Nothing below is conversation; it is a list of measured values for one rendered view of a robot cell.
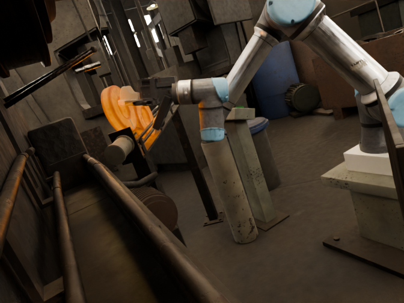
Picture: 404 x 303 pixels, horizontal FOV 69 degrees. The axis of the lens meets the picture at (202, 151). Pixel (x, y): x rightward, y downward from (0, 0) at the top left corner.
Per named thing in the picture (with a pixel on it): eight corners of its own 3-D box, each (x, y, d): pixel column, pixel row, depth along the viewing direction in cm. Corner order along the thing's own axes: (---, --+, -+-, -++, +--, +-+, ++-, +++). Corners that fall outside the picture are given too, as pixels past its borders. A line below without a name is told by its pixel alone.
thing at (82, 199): (67, 222, 43) (64, 217, 42) (64, 196, 60) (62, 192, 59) (115, 198, 46) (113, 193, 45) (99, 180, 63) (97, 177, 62)
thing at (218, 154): (243, 247, 137) (207, 143, 126) (230, 238, 148) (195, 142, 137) (263, 234, 142) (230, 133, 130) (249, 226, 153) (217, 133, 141)
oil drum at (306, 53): (317, 104, 381) (299, 35, 361) (285, 107, 434) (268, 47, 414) (347, 90, 404) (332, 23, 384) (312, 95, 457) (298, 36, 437)
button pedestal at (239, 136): (269, 233, 141) (229, 110, 127) (241, 220, 162) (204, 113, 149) (293, 217, 147) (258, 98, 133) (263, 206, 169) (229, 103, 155)
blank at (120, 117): (92, 92, 86) (103, 88, 86) (113, 86, 101) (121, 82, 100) (117, 140, 90) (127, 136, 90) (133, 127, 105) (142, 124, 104)
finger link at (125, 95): (111, 86, 94) (139, 85, 92) (114, 106, 95) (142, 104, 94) (107, 88, 91) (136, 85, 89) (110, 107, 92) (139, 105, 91)
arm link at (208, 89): (228, 106, 87) (226, 76, 85) (191, 108, 89) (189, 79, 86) (229, 103, 95) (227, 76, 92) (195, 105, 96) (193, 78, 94)
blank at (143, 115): (122, 107, 100) (131, 104, 100) (133, 93, 114) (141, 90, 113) (142, 146, 107) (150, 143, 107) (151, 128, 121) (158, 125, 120)
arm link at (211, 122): (226, 134, 101) (224, 102, 98) (224, 142, 90) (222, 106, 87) (203, 135, 102) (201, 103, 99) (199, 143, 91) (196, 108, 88)
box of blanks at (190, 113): (193, 175, 272) (163, 94, 254) (148, 174, 335) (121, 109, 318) (258, 134, 334) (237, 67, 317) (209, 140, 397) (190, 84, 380)
